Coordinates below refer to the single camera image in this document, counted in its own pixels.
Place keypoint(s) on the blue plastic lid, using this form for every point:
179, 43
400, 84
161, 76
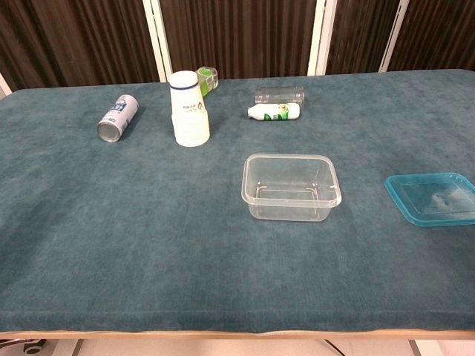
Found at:
419, 202

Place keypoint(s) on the dark brown pleated curtain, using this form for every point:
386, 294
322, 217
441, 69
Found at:
241, 33

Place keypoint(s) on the clear plastic container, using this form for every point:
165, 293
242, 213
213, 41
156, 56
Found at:
289, 209

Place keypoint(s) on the white paper cup stack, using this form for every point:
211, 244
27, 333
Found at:
189, 118

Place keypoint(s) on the white partition post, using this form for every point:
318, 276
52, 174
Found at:
157, 41
393, 37
3, 86
321, 37

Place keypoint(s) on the clear plastic cup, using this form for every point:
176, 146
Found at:
278, 94

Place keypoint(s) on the teal tablecloth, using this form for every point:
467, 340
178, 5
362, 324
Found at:
111, 222

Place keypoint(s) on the caster wheel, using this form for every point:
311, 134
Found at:
34, 346

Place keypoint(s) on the silver blue beverage can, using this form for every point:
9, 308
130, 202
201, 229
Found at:
118, 115

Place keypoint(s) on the clear bottle with green label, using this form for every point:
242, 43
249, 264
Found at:
208, 79

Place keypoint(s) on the white yogurt bottle green label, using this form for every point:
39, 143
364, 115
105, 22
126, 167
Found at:
274, 112

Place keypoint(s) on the light wooden table board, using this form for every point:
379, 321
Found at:
222, 335

